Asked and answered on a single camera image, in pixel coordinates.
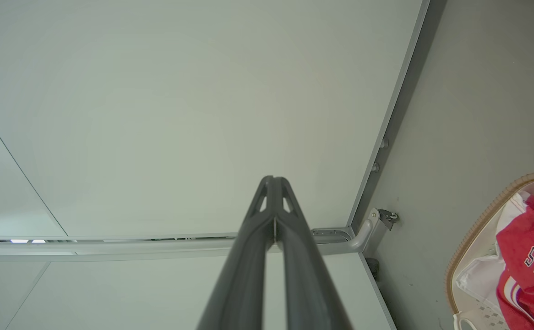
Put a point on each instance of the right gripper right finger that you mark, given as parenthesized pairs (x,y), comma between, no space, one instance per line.
(308,284)

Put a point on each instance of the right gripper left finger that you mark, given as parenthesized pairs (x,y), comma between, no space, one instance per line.
(244,284)

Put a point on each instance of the red jersey with lettering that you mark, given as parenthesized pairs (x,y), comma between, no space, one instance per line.
(523,238)

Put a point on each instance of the grey curved support pipe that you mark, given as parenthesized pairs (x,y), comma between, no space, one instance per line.
(157,246)

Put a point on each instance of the white basket liner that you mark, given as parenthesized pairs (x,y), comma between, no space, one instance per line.
(480,270)

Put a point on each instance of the white basket with wicker rim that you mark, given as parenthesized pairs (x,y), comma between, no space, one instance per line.
(473,229)

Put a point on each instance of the black rubber frame foot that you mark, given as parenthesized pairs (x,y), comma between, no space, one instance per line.
(373,269)

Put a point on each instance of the grey metal caster bracket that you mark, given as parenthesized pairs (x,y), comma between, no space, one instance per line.
(388,216)

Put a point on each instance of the grey round frame bolt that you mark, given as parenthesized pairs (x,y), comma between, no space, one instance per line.
(384,143)
(375,167)

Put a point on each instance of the grey partition floor rail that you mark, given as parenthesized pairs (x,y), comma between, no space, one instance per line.
(400,91)

